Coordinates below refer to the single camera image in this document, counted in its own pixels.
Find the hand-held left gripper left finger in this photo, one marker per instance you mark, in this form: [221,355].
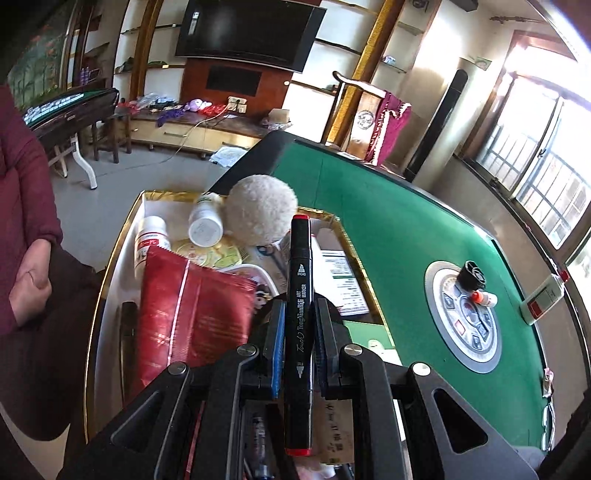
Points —
[278,360]

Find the black square plastic holder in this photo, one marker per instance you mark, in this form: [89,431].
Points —
[471,274]

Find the white box with gold rim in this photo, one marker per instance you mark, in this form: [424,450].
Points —
[124,286]

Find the small bottle with orange cap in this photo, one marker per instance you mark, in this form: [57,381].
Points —
[485,299]

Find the white fluffy ball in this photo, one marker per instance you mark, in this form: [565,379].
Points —
[258,207]

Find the tall floor air conditioner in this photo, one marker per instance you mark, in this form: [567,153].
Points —
[438,124]

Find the pale yellow round packet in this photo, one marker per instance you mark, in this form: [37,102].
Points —
[217,254]

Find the white bottle with red label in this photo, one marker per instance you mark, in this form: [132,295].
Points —
[152,240]

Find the small blue scissors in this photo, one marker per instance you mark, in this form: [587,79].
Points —
[265,251]

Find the red snack packet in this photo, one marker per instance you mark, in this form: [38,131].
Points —
[194,314]

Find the white plastic bag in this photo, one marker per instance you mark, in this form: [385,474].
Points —
[229,156]

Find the white bottle with green cross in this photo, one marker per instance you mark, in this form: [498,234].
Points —
[205,226]

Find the black television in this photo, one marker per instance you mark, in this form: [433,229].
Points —
[249,27]

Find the dark mahjong table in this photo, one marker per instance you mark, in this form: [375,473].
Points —
[78,108]

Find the barred window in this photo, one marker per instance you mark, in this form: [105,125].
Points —
[531,152]

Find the black marker with red caps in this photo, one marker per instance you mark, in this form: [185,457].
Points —
[300,323]

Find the green and white carton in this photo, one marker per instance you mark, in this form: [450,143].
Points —
[344,277]

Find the white liquor bottle red cap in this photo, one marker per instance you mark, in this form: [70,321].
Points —
[545,297]

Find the wooden television cabinet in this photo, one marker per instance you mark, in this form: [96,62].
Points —
[191,87]

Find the wooden chair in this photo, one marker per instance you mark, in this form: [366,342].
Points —
[362,124]

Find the brown paper box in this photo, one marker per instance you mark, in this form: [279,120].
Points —
[334,434]

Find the round grey table control panel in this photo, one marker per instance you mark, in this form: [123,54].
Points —
[480,355]

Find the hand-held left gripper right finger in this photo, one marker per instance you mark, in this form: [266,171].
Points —
[322,374]

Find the pile of colourful cloth items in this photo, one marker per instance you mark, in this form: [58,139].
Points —
[171,108]

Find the pink fringed cloth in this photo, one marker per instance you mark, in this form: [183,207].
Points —
[388,129]

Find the green framed painting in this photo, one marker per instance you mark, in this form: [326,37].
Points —
[37,60]

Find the small cardboard box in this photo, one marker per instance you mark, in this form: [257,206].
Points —
[279,117]

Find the dark wooden stool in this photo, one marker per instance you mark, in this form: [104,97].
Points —
[113,122]

